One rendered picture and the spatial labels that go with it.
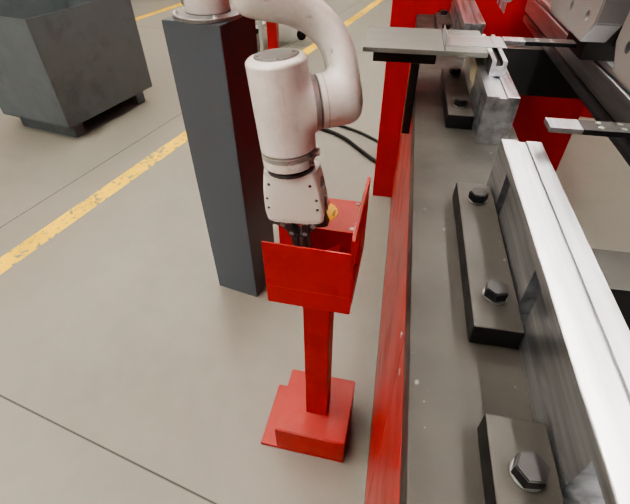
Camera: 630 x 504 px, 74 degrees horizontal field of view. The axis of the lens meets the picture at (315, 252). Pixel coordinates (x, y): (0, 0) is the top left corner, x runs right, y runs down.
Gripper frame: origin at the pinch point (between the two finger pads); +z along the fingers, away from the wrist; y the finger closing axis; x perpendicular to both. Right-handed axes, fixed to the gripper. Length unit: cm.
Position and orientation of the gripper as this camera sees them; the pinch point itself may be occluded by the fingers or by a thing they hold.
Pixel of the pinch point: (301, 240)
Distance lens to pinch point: 75.4
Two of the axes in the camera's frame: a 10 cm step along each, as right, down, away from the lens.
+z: 0.9, 7.6, 6.5
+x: -2.2, 6.5, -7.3
